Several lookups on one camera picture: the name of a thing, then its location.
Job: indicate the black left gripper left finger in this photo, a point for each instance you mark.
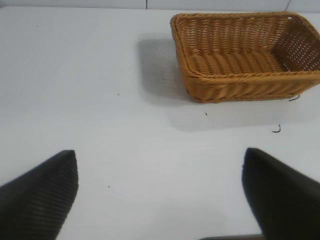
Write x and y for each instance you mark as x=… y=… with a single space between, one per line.
x=37 y=197

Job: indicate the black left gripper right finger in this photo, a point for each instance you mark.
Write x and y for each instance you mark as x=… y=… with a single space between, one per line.
x=282 y=195

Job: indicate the brown woven wicker basket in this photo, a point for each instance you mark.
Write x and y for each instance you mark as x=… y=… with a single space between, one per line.
x=240 y=57

